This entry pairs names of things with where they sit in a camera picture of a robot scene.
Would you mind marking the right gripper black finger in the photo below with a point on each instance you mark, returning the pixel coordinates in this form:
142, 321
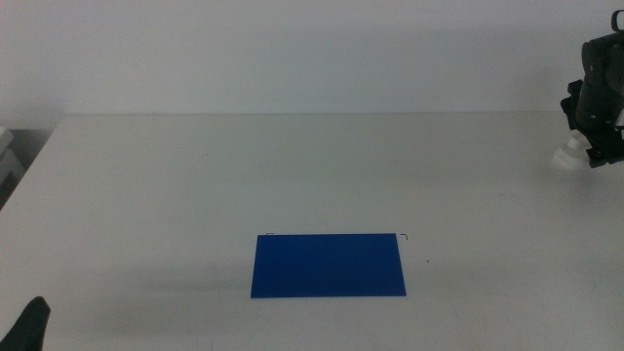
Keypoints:
598, 156
617, 152

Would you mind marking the white shoe with striped heel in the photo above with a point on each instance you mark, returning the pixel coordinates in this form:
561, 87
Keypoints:
570, 156

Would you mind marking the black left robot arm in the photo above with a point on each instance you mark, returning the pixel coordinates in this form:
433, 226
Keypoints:
27, 326

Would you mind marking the blue rectangular mat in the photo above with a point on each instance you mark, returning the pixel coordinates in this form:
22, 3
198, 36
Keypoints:
326, 265

